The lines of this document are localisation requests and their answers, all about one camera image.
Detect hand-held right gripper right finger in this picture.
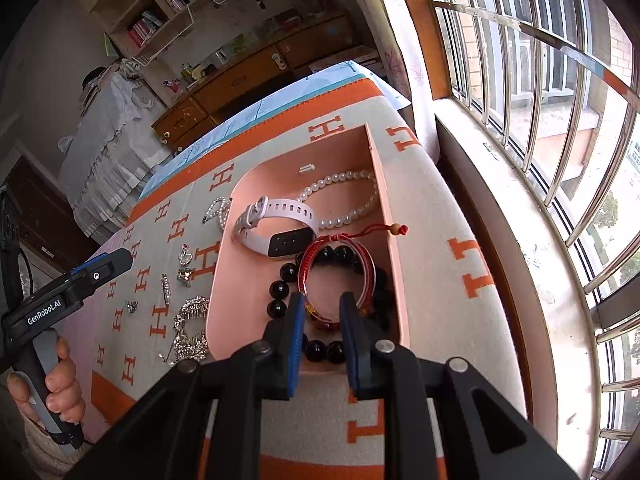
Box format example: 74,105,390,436
339,291,583,480

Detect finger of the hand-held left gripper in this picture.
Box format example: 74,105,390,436
70,248,134,293

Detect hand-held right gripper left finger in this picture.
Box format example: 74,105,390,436
62,291,307,480

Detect red woven bracelet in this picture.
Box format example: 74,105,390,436
297,222,408,333

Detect rhinestone hair comb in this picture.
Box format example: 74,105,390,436
159,296,211,366

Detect pink plastic tray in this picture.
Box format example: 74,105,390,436
205,122,412,378

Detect person's left forearm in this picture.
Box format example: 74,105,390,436
0,410,93,480

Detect person's left hand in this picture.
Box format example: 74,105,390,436
7,335,87,433

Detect dark wooden cabinet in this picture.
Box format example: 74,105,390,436
4,155,101,273

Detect white lace cloth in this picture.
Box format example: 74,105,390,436
60,72,176,237

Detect white smart watch band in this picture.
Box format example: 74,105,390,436
233,195,321,258

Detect orange patterned blanket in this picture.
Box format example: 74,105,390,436
60,72,528,480

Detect wooden desk with drawers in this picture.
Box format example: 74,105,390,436
151,10,381,153

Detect red books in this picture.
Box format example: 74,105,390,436
127,10,166,47

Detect stack of flat books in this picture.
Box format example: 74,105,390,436
307,45,382,75

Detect metal window grille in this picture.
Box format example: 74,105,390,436
420,0,640,480

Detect black bead bracelet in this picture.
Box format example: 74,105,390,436
267,245,396,366

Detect white pearl necklace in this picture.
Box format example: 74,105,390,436
298,169,381,231

